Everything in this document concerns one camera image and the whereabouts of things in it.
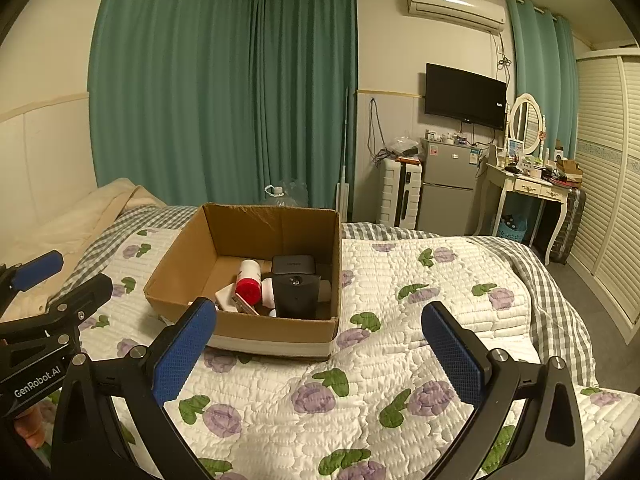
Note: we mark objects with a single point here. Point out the cluster of small containers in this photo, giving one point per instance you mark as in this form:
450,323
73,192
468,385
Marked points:
450,139

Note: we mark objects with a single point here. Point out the white usb charger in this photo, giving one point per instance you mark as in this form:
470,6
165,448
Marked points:
226,299

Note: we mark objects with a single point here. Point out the wide green curtain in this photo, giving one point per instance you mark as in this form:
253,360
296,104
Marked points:
200,85

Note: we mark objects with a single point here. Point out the grey small fridge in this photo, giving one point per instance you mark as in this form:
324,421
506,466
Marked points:
445,195

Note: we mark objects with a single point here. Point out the grey plaid suitcase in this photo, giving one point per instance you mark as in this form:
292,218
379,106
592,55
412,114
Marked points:
572,220

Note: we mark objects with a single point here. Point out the black boxy device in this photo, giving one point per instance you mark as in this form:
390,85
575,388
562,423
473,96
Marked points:
297,297

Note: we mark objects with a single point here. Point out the cream blanket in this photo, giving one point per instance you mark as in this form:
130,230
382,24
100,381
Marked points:
75,225

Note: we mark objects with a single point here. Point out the small brown cardboard box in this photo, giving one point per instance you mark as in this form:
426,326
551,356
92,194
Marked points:
570,170

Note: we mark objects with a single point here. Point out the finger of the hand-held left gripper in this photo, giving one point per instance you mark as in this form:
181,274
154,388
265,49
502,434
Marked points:
82,300
37,270

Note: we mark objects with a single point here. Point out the cream louvered wardrobe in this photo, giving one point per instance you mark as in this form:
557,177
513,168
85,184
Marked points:
610,185

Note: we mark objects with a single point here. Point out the white dressing table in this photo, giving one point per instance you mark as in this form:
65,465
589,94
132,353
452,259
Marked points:
530,187

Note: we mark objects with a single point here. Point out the large clear water bottle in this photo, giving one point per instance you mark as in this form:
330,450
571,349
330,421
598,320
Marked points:
280,199

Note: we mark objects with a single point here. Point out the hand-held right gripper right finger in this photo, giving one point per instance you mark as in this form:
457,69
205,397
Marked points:
455,352

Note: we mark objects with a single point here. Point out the white ribbed suitcase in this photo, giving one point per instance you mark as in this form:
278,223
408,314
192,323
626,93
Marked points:
392,190

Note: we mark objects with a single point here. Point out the white bottle with red cap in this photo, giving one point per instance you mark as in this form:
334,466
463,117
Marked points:
248,287

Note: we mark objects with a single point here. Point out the clear plastic bag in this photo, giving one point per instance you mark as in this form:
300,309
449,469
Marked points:
400,146

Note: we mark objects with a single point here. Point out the narrow green curtain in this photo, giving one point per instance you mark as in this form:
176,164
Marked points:
545,70

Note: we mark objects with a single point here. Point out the white air conditioner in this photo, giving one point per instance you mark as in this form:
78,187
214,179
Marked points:
450,5

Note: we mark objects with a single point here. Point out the group of cosmetics bottles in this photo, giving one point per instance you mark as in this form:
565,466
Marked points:
530,162

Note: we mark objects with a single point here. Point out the white flat mop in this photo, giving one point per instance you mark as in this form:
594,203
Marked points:
342,195

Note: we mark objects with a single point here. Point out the person's left hand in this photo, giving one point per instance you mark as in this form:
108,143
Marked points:
31,426

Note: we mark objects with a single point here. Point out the oval white vanity mirror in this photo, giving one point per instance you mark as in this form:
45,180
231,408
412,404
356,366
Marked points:
525,120

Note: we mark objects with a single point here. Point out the blue plastic basket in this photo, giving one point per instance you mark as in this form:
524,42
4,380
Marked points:
512,232

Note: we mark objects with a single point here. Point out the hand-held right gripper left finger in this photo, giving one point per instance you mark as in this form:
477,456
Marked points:
182,350

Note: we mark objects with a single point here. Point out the black wall television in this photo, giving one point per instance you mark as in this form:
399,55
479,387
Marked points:
465,95

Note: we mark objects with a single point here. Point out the pink packet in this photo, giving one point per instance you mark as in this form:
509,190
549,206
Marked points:
246,306

